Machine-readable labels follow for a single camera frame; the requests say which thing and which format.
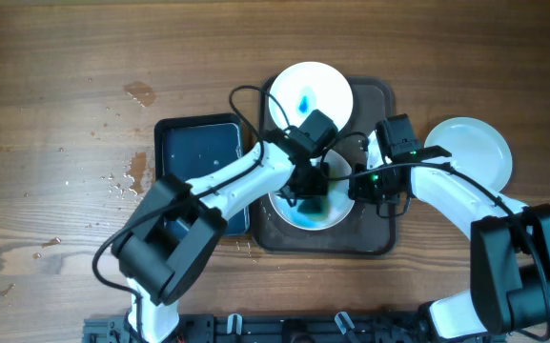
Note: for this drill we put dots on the white plate blue stain front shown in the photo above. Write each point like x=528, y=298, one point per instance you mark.
x=478, y=150

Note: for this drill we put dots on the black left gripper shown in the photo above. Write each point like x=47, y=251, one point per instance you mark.
x=325, y=183

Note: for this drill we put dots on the white plate blue stain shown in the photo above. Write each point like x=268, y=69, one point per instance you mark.
x=478, y=150
x=340, y=207
x=308, y=86

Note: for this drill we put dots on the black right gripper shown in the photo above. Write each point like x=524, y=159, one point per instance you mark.
x=367, y=186

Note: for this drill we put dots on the black water basin tray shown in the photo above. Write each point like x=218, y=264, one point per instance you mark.
x=192, y=147

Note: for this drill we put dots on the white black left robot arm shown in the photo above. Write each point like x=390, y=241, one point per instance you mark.
x=169, y=238

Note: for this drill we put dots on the green yellow sponge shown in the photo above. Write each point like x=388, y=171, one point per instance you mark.
x=318, y=205

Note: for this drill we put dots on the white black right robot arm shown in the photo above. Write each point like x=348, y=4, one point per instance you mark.
x=509, y=249

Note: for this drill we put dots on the dark brown serving tray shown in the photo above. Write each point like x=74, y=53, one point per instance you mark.
x=362, y=233

